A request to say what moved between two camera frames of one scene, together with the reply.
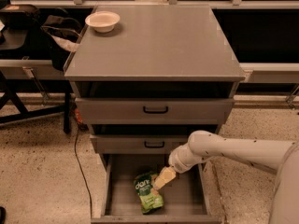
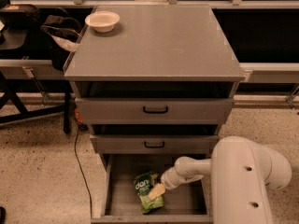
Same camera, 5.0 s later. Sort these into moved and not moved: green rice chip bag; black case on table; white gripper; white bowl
Moved: white gripper
Not moved: green rice chip bag; white bowl; black case on table
